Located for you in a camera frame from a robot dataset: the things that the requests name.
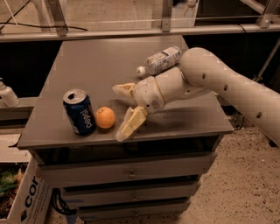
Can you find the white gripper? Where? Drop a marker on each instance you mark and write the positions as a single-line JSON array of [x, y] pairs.
[[147, 94]]

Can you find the orange fruit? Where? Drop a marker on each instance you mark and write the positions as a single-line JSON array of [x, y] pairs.
[[105, 117]]

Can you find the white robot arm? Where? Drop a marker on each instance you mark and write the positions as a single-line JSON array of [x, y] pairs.
[[200, 71]]

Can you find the blue pepsi can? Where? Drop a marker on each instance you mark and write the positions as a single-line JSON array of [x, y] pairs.
[[77, 105]]

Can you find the clear plastic water bottle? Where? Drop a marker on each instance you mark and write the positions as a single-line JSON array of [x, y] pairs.
[[160, 61]]

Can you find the grey drawer cabinet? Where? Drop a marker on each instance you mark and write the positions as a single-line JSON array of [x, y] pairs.
[[95, 66]]

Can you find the top grey drawer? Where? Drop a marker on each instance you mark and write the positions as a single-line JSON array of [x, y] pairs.
[[130, 169]]

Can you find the grey drawer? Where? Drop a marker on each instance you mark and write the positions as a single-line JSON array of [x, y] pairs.
[[130, 169], [134, 209], [131, 194]]

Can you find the middle grey drawer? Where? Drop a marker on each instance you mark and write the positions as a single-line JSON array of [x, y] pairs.
[[131, 194]]

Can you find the bottom grey drawer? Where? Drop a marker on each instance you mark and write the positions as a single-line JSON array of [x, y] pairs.
[[134, 209]]

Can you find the white spray bottle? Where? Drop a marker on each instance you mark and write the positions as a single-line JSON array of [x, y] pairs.
[[8, 95]]

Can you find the white cardboard box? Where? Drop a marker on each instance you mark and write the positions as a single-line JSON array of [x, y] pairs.
[[25, 196]]

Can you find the metal frame rail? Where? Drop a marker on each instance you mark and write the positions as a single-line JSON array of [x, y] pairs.
[[196, 30]]

